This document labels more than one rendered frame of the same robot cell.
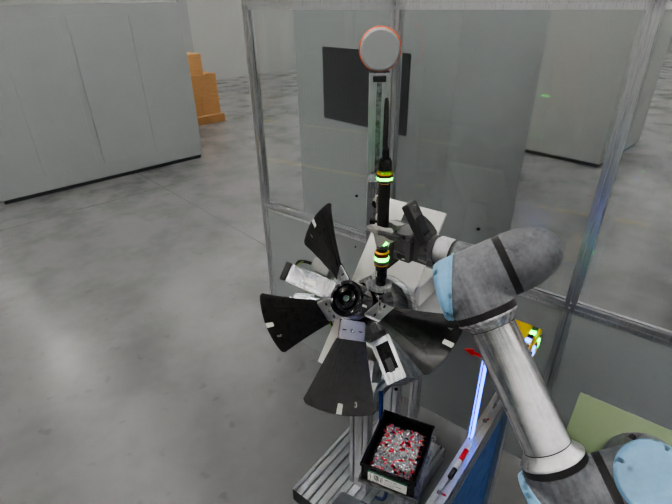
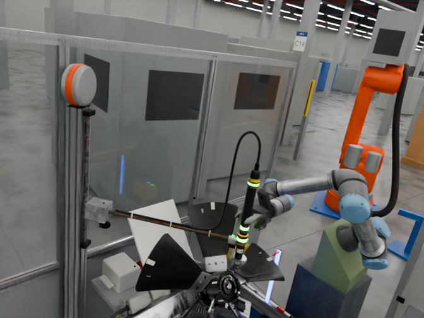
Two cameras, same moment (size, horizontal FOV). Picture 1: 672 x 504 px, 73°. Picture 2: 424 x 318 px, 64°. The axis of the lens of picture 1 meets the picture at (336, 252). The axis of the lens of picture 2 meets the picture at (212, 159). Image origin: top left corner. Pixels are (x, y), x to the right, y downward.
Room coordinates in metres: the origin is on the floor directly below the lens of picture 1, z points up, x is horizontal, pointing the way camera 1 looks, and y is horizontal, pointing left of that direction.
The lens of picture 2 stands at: (1.27, 1.08, 2.12)
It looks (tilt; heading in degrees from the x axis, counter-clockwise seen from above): 19 degrees down; 273
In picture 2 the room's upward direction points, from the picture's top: 9 degrees clockwise
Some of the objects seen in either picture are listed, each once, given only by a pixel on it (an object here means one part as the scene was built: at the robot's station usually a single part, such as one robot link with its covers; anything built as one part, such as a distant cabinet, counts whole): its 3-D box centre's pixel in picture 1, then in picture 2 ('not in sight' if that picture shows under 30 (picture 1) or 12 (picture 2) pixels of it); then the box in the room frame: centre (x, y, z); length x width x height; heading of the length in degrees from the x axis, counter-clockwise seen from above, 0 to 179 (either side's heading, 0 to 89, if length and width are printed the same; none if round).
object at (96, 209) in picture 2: (376, 185); (97, 209); (1.79, -0.17, 1.37); 0.10 x 0.07 x 0.08; 176
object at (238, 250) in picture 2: (382, 226); (246, 216); (1.17, -0.13, 1.48); 0.04 x 0.04 x 0.46
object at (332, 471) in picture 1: (371, 473); not in sight; (1.41, -0.15, 0.04); 0.62 x 0.46 x 0.08; 141
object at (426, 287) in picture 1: (413, 283); (118, 272); (1.74, -0.35, 0.91); 0.17 x 0.16 x 0.11; 141
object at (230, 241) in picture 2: (380, 271); (237, 249); (1.18, -0.13, 1.32); 0.09 x 0.07 x 0.10; 176
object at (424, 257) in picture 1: (416, 244); (261, 214); (1.10, -0.22, 1.46); 0.12 x 0.08 x 0.09; 52
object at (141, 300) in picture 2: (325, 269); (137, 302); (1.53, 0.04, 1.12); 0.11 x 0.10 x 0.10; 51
